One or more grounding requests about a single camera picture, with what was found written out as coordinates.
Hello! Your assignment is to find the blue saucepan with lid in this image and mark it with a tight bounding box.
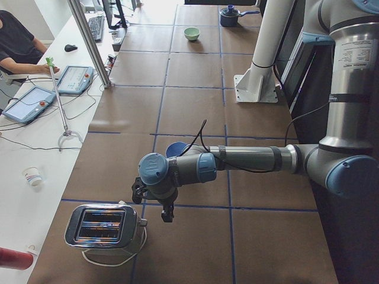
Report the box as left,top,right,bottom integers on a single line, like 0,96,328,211
219,5,260,27

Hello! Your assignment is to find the aluminium frame post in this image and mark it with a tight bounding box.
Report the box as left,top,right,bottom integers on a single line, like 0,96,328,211
68,0,111,89

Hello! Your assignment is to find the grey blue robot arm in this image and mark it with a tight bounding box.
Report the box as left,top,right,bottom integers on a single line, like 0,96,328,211
131,1,378,222

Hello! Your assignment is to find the far teach pendant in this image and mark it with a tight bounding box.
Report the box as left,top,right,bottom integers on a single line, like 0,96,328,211
57,66,94,96

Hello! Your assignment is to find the black monitor stand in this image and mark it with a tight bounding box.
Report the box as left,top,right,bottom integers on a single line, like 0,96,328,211
102,0,127,30

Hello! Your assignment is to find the green bowl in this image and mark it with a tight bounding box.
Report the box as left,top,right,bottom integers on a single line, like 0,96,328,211
184,27,200,41

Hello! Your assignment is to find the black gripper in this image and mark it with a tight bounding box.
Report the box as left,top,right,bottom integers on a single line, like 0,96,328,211
155,193,178,222

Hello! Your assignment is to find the blue bowl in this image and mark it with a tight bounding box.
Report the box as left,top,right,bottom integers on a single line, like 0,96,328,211
165,141,188,158

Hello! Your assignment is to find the red cylinder bottle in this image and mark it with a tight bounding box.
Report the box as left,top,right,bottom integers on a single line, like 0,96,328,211
0,248,34,270

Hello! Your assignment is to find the paper cup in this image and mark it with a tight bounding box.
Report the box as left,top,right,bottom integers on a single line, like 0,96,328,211
22,167,42,186

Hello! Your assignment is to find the person in black shirt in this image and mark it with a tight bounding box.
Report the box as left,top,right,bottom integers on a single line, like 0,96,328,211
1,10,50,75

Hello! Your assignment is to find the white toaster cord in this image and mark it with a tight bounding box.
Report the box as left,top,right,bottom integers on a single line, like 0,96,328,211
81,227,148,266

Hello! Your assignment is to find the black keyboard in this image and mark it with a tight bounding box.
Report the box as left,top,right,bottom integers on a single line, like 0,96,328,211
88,16,104,43

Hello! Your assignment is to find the black computer mouse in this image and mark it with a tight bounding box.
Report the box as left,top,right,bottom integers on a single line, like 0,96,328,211
64,44,78,52

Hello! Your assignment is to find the silver toaster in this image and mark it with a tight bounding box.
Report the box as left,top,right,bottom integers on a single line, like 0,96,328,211
65,204,147,257

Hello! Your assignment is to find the near teach pendant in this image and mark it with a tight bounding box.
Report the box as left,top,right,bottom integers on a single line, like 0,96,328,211
2,86,56,124

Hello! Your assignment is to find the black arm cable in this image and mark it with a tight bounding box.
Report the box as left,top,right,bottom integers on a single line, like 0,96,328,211
177,119,331,173

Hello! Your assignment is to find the teach pendant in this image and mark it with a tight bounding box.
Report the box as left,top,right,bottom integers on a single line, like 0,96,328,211
2,86,56,124
57,66,94,96

